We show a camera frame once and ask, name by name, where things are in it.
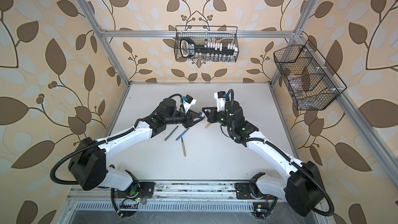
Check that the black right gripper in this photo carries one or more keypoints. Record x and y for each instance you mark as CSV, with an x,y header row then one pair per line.
x,y
210,115

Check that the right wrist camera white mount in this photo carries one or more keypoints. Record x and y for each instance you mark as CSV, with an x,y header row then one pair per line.
x,y
221,98

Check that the beige fountain pen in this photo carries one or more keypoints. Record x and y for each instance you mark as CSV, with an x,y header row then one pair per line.
x,y
183,147

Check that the black tool in basket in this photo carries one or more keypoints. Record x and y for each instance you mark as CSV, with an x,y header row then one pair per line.
x,y
188,48

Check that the green fountain pen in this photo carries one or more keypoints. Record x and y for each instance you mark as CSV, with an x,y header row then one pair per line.
x,y
171,133

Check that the black wire basket right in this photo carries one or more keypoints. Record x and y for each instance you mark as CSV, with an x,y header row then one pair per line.
x,y
311,81

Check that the black wire basket back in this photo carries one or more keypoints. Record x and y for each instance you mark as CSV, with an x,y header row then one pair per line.
x,y
219,34

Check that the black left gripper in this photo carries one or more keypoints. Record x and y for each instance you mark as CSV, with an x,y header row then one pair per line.
x,y
188,120

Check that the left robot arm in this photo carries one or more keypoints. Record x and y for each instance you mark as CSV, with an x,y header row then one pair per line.
x,y
87,165

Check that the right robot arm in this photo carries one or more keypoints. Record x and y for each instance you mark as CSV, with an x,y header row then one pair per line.
x,y
300,184

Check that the blue fountain pen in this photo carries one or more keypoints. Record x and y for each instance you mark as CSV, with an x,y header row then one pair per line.
x,y
182,134

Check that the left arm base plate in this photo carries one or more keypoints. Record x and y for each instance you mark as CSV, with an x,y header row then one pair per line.
x,y
138,190

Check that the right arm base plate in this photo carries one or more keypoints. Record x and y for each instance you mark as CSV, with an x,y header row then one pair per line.
x,y
249,191

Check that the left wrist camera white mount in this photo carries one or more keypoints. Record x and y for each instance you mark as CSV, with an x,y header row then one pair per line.
x,y
188,101

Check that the black wire basket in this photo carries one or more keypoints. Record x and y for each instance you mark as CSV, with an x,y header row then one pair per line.
x,y
311,81
219,34

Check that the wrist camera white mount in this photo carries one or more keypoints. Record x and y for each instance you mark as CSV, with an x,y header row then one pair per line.
x,y
188,101
221,98

